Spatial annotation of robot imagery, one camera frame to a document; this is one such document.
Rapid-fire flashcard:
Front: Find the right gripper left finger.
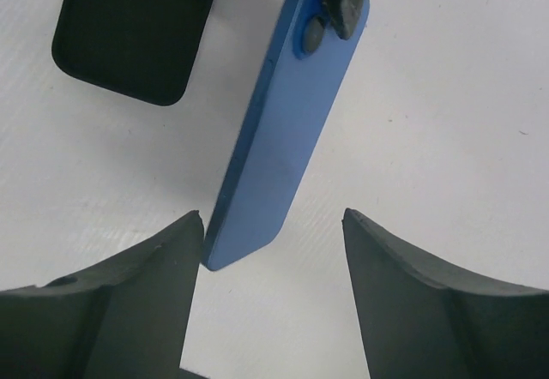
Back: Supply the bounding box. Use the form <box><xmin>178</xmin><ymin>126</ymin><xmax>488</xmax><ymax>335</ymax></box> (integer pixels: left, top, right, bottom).
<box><xmin>1</xmin><ymin>211</ymin><xmax>204</xmax><ymax>378</ymax></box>

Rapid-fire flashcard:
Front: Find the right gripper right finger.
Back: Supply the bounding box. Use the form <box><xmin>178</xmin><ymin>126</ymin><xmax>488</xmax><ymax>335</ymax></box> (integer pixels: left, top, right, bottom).
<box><xmin>342</xmin><ymin>208</ymin><xmax>548</xmax><ymax>378</ymax></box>

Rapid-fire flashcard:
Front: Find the blue smartphone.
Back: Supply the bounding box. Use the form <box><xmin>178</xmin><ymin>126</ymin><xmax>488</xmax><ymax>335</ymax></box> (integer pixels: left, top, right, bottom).
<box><xmin>202</xmin><ymin>0</ymin><xmax>370</xmax><ymax>271</ymax></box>

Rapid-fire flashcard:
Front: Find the black phone case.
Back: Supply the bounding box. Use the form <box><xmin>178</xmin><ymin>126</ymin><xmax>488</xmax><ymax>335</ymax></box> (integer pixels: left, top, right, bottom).
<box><xmin>51</xmin><ymin>0</ymin><xmax>214</xmax><ymax>106</ymax></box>

